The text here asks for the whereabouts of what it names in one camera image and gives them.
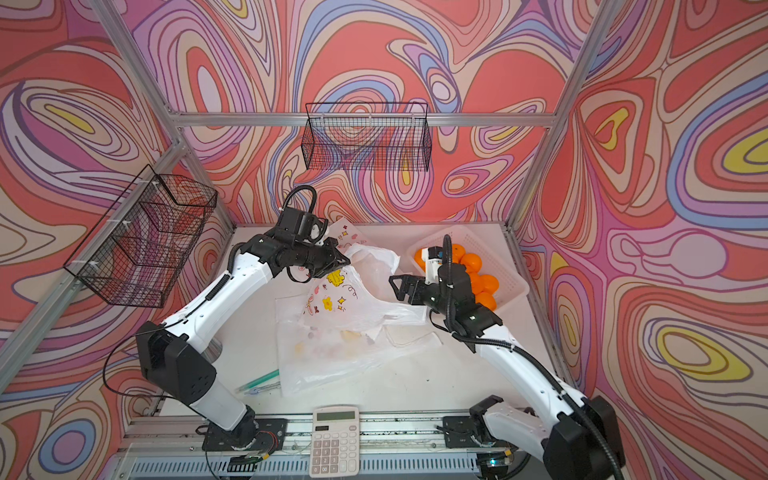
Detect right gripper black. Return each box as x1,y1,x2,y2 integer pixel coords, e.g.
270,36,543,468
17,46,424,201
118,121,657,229
389,275,455,317

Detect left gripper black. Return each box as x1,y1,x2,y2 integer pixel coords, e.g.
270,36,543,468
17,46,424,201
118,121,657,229
293,237,354,278

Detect printed white plastic bag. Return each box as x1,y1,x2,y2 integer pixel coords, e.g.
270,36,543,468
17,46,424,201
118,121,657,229
302,244,427,335

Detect white plastic fruit basket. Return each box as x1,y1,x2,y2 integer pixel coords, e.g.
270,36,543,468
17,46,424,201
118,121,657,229
406,225,530,310

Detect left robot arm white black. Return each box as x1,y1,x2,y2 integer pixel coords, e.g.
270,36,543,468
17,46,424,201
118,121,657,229
135,207,350,449

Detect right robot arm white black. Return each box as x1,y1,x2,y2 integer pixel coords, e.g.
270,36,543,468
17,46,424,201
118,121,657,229
389,263,626,479

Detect orange fruit centre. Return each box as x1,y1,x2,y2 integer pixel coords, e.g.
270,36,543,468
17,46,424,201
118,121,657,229
451,243,466,263

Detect orange fruit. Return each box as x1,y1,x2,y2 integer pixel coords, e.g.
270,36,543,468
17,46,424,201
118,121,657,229
475,291,497,311
451,243,466,263
460,253,483,273
480,274,500,294

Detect orange fruit top left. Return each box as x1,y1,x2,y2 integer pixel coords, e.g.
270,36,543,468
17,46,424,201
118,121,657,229
460,253,483,273

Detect orange fruit bottom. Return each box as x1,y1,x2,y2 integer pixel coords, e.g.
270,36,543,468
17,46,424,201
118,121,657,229
475,291,497,311

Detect orange fruit right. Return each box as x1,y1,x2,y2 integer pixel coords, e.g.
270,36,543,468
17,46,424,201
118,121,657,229
480,274,500,294

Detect clear plastic bag bottom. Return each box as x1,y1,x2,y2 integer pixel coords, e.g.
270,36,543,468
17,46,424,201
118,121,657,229
275,296,442,397

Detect green pen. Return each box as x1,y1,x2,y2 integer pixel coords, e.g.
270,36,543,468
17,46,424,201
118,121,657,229
236,370,281,396

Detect white desk calculator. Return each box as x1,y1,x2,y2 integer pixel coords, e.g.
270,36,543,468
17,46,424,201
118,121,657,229
309,405,361,479

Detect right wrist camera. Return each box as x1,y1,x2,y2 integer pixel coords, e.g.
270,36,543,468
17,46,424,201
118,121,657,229
417,246,444,284

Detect black wire basket back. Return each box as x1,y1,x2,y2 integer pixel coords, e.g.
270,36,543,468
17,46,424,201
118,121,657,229
301,101,432,173

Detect black wire basket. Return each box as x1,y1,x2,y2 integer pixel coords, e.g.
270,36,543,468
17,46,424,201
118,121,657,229
63,166,218,308
301,101,432,173

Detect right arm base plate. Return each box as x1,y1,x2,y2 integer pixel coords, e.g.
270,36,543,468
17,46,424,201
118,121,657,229
435,415,516,450

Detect black wire basket left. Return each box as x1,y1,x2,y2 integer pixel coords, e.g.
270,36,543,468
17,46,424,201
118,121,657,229
63,166,218,308

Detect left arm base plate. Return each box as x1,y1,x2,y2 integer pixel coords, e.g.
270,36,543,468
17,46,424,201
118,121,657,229
202,417,288,453

